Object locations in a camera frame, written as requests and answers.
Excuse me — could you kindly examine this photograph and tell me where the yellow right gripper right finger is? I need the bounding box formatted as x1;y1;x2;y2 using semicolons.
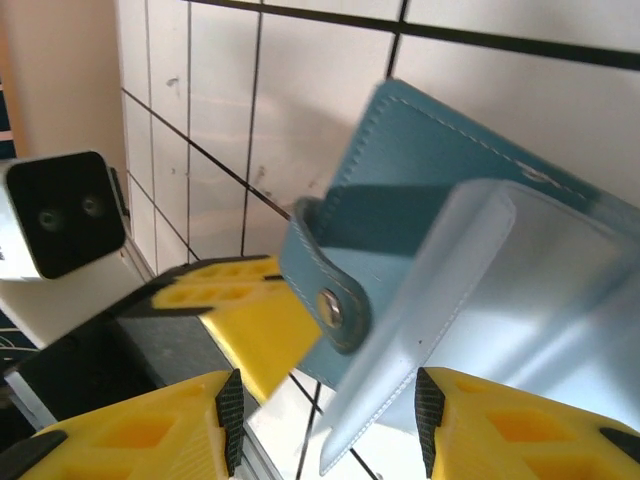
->
414;367;640;480

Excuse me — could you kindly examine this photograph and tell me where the aluminium table side rail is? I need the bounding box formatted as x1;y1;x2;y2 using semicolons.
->
122;232;284;480

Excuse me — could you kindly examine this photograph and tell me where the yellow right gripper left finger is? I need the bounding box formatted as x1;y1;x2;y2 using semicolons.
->
0;368;246;480

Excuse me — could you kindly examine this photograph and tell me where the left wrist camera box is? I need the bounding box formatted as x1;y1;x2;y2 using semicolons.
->
0;151;132;281

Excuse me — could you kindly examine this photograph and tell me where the white left camera bracket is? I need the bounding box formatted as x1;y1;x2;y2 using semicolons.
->
0;247;157;351

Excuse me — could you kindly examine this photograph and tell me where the blue leather card holder wallet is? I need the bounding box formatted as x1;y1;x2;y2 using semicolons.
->
277;78;640;476

